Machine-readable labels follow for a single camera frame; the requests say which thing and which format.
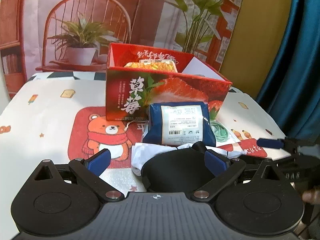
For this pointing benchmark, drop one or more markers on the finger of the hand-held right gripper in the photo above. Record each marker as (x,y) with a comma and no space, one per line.
(271,143)

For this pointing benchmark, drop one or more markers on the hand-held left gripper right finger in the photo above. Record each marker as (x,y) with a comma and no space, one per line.
(215,163)

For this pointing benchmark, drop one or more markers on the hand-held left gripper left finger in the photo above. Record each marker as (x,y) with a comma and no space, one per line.
(97,161)

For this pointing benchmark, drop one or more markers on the black soft eye mask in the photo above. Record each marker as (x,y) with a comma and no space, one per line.
(175,170)

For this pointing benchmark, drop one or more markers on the blue packet with white label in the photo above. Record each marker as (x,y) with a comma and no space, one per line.
(180,122)

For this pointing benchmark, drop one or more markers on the red strawberry print box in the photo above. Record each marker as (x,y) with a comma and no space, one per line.
(175,90)

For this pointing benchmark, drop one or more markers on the yellow snack packet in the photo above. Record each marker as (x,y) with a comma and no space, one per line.
(150,67)

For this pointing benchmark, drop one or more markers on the person's right hand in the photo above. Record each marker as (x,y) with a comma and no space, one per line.
(312,195)

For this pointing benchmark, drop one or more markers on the printed white tablecloth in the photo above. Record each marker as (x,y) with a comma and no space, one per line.
(45,110)

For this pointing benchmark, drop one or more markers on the teal curtain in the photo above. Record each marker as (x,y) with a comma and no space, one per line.
(295,55)

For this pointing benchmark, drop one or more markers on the wooden panel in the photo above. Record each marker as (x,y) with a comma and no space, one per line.
(262,30)

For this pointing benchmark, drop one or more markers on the wall poster of room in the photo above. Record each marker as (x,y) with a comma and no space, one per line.
(75,5)

